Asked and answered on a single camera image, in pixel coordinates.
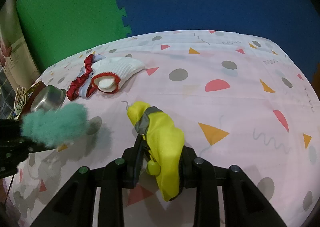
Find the green foam wall mat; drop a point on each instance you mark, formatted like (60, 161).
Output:
(57, 29)

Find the stainless steel bowl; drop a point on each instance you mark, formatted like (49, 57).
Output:
(49, 98)

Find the beige printed curtain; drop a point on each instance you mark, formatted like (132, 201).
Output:
(16, 61)

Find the red white fabric pouch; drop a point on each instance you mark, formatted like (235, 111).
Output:
(81, 86)

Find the gold rectangular tin box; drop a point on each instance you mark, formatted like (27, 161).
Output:
(31, 94)

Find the teal fluffy pompom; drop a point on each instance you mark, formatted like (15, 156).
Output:
(56, 127)

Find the grey plaid blanket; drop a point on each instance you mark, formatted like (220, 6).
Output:
(7, 96)

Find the white knit red-trimmed glove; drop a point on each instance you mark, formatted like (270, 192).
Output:
(110, 73)

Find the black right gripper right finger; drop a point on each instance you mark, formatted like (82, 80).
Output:
(187, 168)

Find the pink patterned tablecloth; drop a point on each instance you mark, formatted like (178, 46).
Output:
(239, 99)

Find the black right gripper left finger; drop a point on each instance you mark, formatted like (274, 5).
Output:
(133, 163)

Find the blue foam wall mat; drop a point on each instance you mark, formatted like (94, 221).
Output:
(292, 24)

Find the cream white cloth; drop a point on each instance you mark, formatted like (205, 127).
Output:
(21, 99)

